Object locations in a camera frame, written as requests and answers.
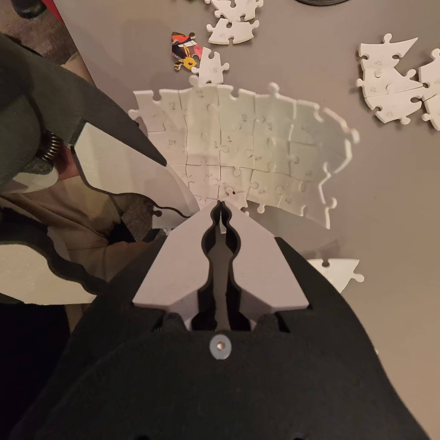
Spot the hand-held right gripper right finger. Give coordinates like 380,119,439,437
223,201,310,331

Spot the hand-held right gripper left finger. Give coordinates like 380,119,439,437
132,201,222,331

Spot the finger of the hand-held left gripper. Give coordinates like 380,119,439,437
0,241,110,306
70,122,201,219

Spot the white partly built puzzle ball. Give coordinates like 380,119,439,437
128,82,361,238

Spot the colourful printed puzzle piece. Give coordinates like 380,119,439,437
171,32,200,72

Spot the grey woven fabric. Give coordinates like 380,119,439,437
108,196,165,245

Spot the red object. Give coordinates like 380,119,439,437
43,0,66,23

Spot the dark rounded object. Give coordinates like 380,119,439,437
12,0,47,18

